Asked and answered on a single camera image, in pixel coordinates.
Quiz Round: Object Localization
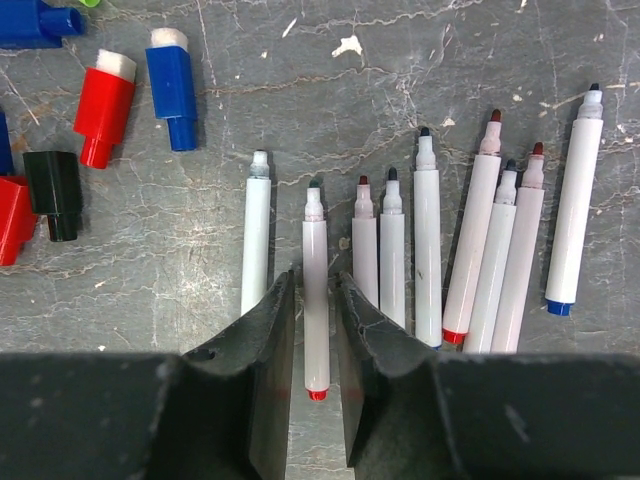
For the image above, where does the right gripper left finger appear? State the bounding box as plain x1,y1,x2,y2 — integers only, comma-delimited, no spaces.
1,272,295,479

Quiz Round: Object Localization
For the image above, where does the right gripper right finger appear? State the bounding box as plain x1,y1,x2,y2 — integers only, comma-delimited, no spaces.
335,274,639,479

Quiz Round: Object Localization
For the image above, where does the plain blue marker cap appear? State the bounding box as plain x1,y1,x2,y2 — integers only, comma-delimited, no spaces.
0,0,86,50

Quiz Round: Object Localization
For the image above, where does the red cap marker with eraser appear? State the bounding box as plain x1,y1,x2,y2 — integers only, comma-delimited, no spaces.
491,142,545,353

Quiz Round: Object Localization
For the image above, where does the blue cap marker with eraser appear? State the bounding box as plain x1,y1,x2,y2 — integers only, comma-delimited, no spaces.
413,127,442,349

